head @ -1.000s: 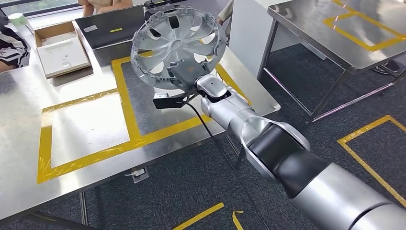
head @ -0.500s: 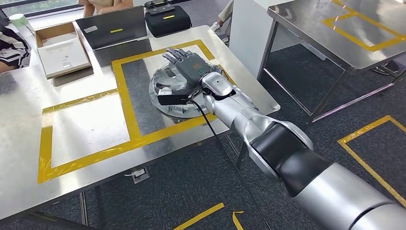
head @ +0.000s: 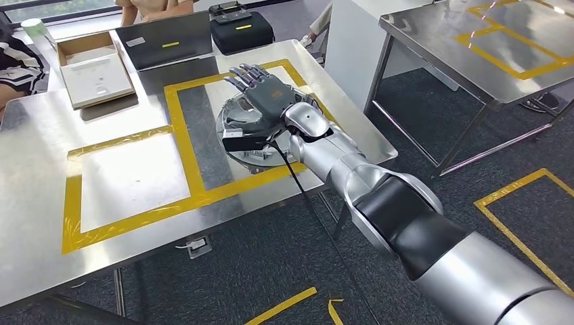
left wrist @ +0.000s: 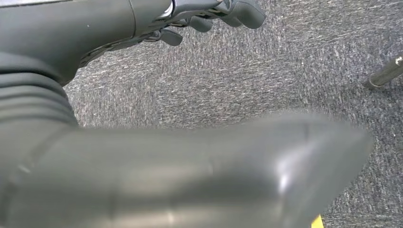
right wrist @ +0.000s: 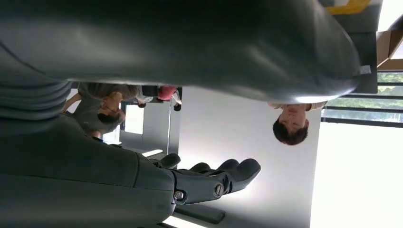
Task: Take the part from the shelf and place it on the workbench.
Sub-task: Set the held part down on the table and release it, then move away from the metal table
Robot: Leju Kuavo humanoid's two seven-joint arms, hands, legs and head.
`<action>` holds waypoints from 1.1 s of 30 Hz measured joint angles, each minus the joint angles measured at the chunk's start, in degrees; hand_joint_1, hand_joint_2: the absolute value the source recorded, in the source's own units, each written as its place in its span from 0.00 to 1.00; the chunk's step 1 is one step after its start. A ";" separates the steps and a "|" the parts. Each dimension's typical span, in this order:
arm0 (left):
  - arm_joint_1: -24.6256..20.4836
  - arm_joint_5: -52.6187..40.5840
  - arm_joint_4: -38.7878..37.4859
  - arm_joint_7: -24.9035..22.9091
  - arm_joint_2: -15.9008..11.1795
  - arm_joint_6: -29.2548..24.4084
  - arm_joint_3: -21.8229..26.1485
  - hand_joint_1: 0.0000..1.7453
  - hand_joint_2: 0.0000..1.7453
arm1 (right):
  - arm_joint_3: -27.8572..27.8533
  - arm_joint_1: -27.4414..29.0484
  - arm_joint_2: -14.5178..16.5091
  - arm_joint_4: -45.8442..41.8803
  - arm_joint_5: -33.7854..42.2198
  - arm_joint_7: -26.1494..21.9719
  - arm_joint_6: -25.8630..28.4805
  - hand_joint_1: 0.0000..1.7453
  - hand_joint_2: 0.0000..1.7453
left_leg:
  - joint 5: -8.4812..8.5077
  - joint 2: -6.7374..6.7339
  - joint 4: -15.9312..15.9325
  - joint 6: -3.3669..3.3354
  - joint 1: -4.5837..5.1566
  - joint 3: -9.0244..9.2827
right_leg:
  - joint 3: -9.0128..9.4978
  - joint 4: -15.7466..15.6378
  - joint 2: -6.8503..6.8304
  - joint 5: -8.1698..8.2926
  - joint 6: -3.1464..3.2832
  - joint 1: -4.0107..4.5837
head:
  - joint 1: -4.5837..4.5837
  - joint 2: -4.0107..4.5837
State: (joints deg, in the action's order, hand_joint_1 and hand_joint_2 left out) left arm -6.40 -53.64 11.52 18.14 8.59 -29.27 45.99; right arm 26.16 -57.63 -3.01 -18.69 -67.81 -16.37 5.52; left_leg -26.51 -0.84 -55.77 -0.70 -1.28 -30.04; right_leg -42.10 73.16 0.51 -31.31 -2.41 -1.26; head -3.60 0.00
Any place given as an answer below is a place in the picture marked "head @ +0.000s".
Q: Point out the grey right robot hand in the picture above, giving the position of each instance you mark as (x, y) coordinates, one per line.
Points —
(269, 101)

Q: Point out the grey plastic wheel hubcap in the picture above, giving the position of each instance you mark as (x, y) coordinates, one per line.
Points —
(258, 157)

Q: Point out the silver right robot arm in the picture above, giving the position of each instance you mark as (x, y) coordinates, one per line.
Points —
(403, 211)

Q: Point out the stainless steel workbench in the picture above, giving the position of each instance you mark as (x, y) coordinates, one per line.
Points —
(45, 179)

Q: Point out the black carrying case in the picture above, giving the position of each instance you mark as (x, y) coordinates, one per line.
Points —
(242, 38)

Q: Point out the person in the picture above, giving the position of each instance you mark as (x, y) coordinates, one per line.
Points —
(18, 67)
(320, 22)
(152, 9)

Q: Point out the black remote controller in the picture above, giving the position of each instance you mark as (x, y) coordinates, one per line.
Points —
(231, 13)

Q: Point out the white cabinet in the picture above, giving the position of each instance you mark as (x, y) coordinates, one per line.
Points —
(354, 54)

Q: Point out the dark grey laptop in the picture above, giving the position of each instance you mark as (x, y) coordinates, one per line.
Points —
(166, 40)

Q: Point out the floor socket plate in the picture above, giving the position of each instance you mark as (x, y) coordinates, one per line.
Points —
(199, 246)

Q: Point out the white flat box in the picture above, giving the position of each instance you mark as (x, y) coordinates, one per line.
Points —
(96, 83)

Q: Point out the stainless steel table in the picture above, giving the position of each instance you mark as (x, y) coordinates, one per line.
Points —
(448, 45)

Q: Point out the open cardboard box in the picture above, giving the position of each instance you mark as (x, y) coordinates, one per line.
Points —
(85, 42)

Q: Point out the yellow floor tape square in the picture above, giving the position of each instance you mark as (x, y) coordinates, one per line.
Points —
(511, 187)
(282, 307)

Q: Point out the pale green paper cup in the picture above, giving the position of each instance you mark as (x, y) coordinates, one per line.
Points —
(33, 28)

